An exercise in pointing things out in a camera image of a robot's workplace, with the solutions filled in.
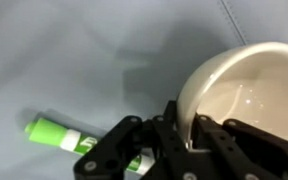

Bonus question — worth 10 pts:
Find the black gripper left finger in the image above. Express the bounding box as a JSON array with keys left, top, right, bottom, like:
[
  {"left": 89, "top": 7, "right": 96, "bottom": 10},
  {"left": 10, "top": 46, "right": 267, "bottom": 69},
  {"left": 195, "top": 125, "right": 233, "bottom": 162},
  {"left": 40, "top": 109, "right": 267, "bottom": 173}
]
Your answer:
[{"left": 72, "top": 100, "right": 218, "bottom": 180}]

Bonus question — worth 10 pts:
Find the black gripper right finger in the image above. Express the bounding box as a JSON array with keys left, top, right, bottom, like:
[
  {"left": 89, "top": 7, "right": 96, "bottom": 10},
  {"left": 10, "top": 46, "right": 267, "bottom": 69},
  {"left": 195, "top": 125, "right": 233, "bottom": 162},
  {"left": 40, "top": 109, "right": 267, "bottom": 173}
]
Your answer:
[{"left": 193, "top": 114, "right": 288, "bottom": 180}]

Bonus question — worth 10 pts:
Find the white ceramic bowl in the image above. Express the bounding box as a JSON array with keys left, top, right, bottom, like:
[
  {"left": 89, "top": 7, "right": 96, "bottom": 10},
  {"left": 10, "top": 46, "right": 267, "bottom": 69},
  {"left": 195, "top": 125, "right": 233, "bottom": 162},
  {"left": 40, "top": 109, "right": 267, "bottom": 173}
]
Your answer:
[{"left": 176, "top": 41, "right": 288, "bottom": 146}]

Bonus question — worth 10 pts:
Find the green and white marker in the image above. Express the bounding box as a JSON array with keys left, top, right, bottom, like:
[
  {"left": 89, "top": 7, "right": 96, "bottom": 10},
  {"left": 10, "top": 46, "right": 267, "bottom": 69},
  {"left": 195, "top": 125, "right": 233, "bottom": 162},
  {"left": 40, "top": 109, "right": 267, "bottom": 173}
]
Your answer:
[{"left": 24, "top": 116, "right": 156, "bottom": 177}]

